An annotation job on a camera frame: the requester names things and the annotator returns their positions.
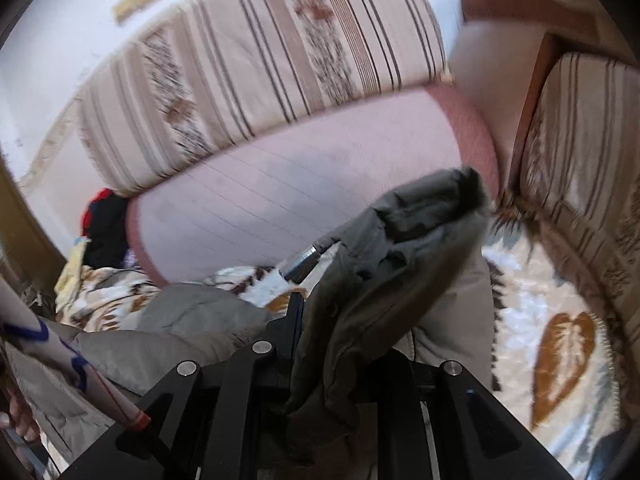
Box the brown wooden wardrobe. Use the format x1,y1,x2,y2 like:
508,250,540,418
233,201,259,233
0,162,66,308

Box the black and red clothes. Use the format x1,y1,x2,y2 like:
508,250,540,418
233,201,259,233
81,188,129,269

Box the leaf pattern fleece blanket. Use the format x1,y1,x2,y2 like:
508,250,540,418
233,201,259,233
54,200,625,479

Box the striped floral back cushion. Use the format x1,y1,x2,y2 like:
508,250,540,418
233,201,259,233
79,0,446,196

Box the grey puffer jacket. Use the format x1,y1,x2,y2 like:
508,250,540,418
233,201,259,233
1,168,488,479

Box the pink quilted bolster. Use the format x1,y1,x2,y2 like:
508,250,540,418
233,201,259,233
127,84,500,286

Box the person's right hand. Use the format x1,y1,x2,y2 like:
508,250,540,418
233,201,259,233
1,376,40,442

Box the yellow cloth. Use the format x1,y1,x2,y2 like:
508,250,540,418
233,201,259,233
54,236,90,312

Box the brown upper bolster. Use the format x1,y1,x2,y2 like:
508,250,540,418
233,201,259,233
461,0,599,42

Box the striped floral side cushion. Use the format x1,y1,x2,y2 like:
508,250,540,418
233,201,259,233
518,53,639,400

